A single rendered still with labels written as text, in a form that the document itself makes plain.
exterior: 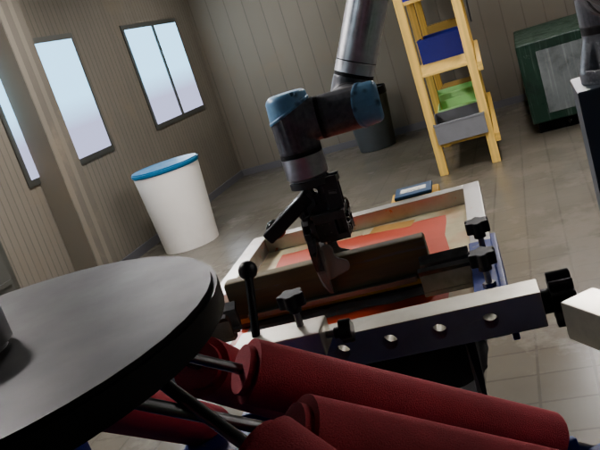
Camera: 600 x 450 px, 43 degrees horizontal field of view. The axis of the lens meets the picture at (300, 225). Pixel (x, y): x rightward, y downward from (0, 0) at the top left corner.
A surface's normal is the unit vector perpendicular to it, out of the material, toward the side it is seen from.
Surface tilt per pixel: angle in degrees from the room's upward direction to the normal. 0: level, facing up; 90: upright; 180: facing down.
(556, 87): 90
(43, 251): 90
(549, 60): 90
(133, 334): 0
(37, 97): 90
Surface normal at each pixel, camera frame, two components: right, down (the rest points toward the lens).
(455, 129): -0.18, 0.29
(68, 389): -0.30, -0.93
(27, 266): 0.92, -0.22
